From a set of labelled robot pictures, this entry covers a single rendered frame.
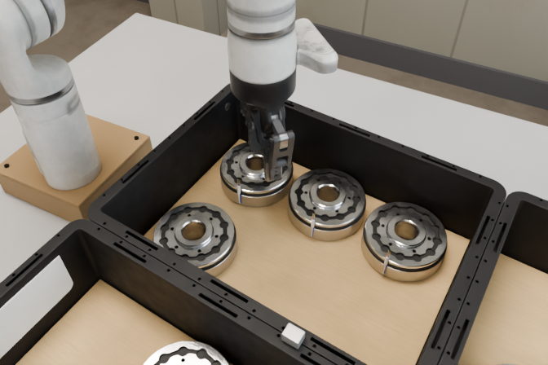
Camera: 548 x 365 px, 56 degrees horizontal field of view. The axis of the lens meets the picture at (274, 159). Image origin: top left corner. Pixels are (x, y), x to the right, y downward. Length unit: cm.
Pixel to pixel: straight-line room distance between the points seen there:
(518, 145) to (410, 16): 133
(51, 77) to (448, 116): 74
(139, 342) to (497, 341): 40
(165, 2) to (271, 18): 207
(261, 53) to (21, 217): 58
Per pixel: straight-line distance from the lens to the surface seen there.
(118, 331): 64
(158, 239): 66
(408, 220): 68
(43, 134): 82
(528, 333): 68
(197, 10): 248
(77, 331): 66
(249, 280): 65
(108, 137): 97
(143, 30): 136
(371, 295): 65
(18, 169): 97
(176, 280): 54
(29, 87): 77
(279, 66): 54
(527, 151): 109
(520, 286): 71
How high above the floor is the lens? 138
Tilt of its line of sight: 45 degrees down
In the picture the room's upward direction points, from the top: straight up
